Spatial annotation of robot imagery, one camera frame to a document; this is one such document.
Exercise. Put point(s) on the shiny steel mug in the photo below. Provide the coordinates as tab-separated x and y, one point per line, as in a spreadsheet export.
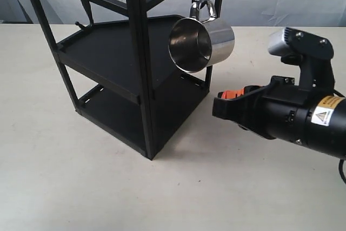
200	40

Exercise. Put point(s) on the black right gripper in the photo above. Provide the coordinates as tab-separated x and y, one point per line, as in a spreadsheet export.
260	109

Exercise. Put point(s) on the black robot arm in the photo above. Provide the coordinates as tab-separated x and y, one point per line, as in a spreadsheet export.
313	118

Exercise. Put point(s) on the black metal rack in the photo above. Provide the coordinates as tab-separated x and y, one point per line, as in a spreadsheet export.
120	76

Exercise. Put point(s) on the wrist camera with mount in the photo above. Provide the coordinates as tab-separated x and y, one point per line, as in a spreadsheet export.
310	52

